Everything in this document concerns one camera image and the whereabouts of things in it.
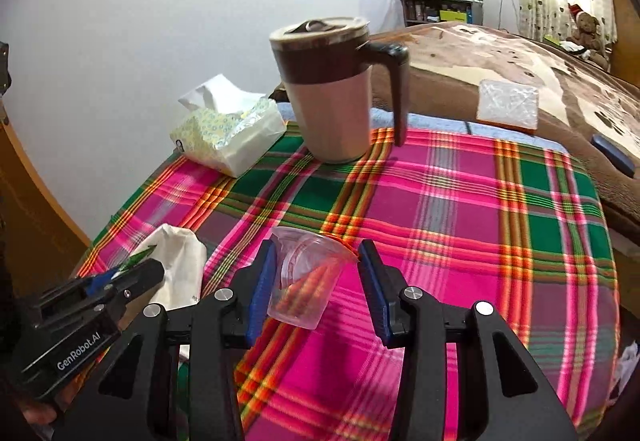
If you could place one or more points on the brown teddy bear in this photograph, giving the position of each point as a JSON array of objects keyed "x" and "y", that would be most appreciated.
[{"x": 586, "y": 35}]

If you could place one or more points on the cluttered white shelf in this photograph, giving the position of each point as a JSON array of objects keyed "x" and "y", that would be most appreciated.
[{"x": 420, "y": 12}]

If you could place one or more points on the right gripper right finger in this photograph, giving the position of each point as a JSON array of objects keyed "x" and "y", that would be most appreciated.
[{"x": 503, "y": 394}]

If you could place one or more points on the white orange tissue box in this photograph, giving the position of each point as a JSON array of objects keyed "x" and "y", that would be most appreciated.
[{"x": 508, "y": 105}]

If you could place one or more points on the pink green plaid tablecloth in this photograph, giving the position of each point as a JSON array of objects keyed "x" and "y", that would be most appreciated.
[{"x": 464, "y": 217}]

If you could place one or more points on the brown steel lidded mug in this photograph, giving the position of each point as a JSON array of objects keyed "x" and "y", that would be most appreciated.
[{"x": 325, "y": 67}]

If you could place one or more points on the white paper bag green logo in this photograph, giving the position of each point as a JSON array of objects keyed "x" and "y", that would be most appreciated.
[{"x": 183, "y": 257}]

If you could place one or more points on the dark blue glasses case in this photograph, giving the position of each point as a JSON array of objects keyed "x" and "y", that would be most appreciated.
[{"x": 615, "y": 156}]

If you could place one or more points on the clear plastic cup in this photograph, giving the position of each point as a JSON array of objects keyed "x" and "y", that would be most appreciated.
[{"x": 309, "y": 266}]

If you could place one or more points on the brown bear pattern blanket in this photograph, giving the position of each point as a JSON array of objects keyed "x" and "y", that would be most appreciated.
[{"x": 449, "y": 60}]

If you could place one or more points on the yellow patterned tissue pack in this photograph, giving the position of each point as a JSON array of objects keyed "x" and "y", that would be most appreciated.
[{"x": 227, "y": 129}]

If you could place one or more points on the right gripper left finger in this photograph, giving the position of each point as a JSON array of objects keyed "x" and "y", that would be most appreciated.
[{"x": 132, "y": 393}]

